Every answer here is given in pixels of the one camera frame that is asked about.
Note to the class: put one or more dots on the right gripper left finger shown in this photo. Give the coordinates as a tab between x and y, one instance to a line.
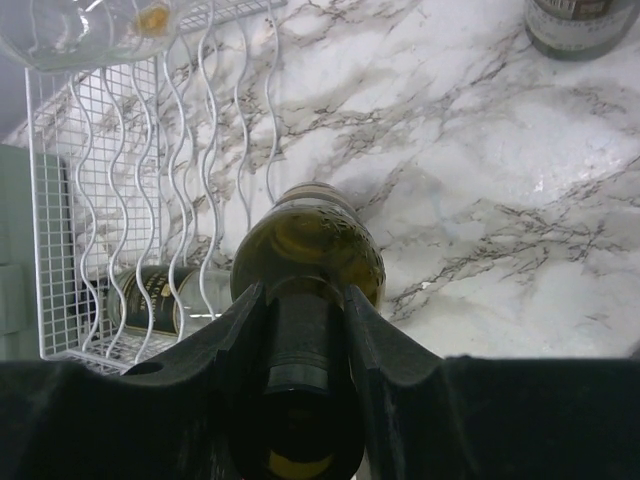
182	402

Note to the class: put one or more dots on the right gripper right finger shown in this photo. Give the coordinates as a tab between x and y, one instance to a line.
392	374

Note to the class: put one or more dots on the green bottle white label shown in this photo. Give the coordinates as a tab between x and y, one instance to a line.
297	415

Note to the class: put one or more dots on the clear bottle black label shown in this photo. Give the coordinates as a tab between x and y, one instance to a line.
186	301

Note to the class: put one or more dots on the green bottle silver neck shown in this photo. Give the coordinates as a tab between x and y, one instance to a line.
578	30

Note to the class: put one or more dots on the clear bottle on rack top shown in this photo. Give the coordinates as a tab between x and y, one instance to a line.
60	36

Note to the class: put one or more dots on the translucent green storage box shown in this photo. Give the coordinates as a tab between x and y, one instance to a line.
19	318

